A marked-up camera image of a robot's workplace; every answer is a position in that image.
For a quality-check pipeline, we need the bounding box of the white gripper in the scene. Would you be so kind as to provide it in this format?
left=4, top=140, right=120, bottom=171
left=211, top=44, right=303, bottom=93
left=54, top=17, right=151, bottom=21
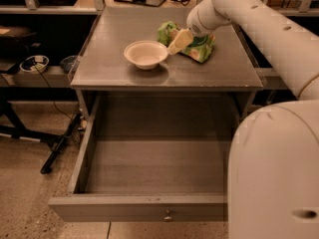
left=167, top=0, right=231, bottom=55

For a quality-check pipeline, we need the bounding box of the green rice chip bag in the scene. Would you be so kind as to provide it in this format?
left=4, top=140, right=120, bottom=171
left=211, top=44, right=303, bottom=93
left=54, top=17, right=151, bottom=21
left=158, top=21, right=215, bottom=63

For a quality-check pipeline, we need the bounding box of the white paper bowl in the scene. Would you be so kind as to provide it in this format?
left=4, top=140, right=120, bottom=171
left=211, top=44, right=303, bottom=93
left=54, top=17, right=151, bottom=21
left=124, top=41, right=168, bottom=70

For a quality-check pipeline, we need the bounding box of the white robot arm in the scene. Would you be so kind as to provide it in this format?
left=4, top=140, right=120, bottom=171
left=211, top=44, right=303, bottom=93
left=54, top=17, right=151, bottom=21
left=174, top=0, right=319, bottom=239

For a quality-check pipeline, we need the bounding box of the grey cabinet with top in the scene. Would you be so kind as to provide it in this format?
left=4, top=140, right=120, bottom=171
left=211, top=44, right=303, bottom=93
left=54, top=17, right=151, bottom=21
left=68, top=6, right=267, bottom=122

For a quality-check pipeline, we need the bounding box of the open grey top drawer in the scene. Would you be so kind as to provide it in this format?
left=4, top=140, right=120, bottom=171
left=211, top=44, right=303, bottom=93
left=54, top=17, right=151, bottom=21
left=49, top=93, right=238, bottom=222

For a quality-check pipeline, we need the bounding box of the black bag on shelf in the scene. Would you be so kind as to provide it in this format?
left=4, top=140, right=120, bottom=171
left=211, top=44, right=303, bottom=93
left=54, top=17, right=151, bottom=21
left=0, top=26, right=37, bottom=51

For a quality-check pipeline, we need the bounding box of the metal drawer knob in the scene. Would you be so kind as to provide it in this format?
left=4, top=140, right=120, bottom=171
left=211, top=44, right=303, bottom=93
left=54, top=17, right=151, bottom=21
left=163, top=209, right=173, bottom=222

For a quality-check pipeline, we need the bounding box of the dark grey bowl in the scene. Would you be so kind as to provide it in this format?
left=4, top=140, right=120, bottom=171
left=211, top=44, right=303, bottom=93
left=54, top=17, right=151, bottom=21
left=60, top=55, right=78, bottom=73

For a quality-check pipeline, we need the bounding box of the black metal stand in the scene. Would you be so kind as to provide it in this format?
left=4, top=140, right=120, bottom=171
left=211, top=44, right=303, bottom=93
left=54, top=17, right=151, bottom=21
left=0, top=98, right=81, bottom=174

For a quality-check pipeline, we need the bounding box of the grey shelf rail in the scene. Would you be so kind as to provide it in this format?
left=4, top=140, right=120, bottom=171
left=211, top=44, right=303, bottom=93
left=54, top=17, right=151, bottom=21
left=0, top=66, right=70, bottom=88

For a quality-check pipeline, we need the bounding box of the white bowl with cable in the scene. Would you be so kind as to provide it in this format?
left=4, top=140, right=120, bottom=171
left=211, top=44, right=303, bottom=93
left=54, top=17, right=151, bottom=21
left=19, top=55, right=49, bottom=74

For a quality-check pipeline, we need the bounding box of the black cable on floor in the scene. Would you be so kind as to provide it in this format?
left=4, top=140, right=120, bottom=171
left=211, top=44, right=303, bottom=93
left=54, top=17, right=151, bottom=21
left=31, top=61, right=74, bottom=121

